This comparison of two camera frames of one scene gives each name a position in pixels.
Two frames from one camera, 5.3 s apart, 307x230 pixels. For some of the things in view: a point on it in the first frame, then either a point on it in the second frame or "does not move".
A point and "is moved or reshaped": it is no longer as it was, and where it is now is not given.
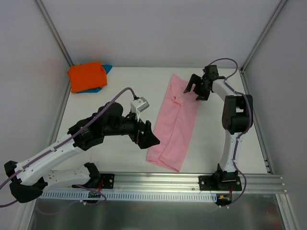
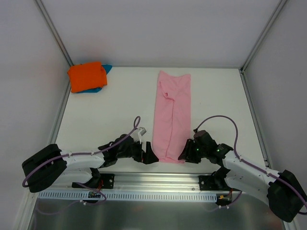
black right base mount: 220,182 does not move
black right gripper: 204,86 -> 192,150
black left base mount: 108,180 does not move
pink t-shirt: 174,125 is moved or reshaped
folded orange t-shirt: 87,76 does not move
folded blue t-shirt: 107,68 does not move
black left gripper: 140,133 -> 140,151
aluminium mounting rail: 251,183 does not move
